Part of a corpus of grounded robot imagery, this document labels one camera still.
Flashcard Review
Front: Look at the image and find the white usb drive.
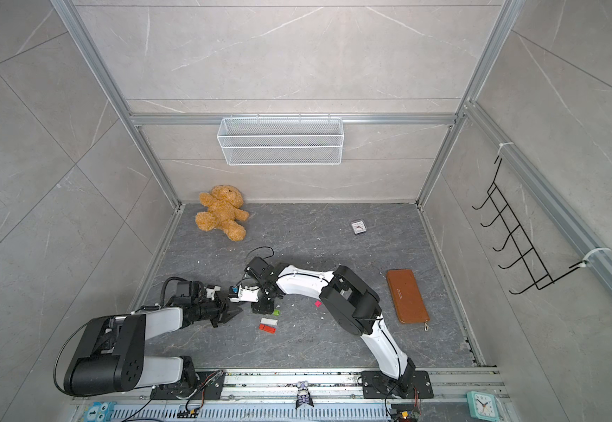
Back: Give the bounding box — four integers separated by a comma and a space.
260, 318, 278, 326

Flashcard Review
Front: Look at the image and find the red usb drive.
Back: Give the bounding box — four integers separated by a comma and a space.
259, 324, 276, 334

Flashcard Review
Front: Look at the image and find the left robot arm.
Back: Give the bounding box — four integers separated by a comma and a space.
56, 276, 242, 399

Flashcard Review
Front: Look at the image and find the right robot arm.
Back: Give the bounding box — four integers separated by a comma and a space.
235, 257, 416, 397

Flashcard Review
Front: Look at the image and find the brown teddy bear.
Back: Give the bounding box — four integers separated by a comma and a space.
195, 185, 250, 242

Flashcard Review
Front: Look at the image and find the small purple figurine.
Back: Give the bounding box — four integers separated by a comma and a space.
295, 381, 314, 409

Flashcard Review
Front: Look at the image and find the small square clock face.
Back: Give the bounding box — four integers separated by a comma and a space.
351, 220, 367, 235

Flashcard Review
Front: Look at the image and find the brown leather wallet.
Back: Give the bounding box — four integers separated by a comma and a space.
386, 269, 430, 331

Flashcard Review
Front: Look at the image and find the light blue device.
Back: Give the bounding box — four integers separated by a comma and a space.
81, 401, 116, 422

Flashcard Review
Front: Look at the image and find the teal alarm clock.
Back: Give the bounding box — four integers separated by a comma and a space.
466, 391, 501, 422

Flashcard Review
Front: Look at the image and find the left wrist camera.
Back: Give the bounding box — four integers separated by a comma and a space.
206, 285, 221, 300

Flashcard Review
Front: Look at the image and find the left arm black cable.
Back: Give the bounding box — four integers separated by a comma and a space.
52, 276, 191, 397

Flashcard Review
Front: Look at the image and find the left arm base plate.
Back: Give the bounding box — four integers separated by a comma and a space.
149, 369, 226, 400

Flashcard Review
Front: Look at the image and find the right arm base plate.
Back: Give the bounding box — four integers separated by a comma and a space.
358, 370, 434, 399

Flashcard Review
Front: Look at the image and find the white wire mesh basket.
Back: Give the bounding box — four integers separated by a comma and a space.
217, 116, 345, 166

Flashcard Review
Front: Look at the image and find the black wire hook rack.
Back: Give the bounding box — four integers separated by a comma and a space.
471, 156, 588, 295

